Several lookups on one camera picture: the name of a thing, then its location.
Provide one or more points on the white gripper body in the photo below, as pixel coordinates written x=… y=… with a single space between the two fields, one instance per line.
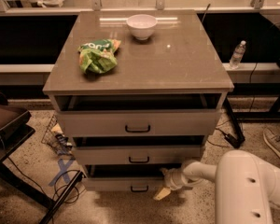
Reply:
x=172 y=179

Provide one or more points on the grey drawer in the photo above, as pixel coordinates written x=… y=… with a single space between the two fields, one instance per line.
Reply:
x=128 y=123
x=126 y=177
x=136 y=155

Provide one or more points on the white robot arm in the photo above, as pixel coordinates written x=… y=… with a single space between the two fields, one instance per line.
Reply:
x=247 y=188

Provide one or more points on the grey three-drawer cabinet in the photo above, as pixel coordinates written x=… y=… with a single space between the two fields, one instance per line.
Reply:
x=177 y=69

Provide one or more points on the black power adapter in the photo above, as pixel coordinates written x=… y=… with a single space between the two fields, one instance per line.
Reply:
x=230 y=139

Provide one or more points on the black table leg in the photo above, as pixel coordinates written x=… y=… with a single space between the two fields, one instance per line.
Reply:
x=235 y=125

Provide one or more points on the blue tape cross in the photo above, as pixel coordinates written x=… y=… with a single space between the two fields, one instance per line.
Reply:
x=64 y=166

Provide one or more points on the grey sneaker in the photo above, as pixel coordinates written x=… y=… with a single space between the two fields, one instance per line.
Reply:
x=271 y=137

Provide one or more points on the green chip bag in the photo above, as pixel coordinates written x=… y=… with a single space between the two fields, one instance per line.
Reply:
x=98 y=56

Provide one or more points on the clear plastic water bottle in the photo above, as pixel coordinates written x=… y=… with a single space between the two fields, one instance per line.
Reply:
x=237 y=55

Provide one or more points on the white bowl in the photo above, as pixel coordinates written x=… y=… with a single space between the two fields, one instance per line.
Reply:
x=141 y=26

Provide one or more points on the black stand on left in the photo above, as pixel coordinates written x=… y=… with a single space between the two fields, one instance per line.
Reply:
x=14 y=131

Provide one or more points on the wire basket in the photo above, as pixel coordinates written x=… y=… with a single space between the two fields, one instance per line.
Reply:
x=54 y=138

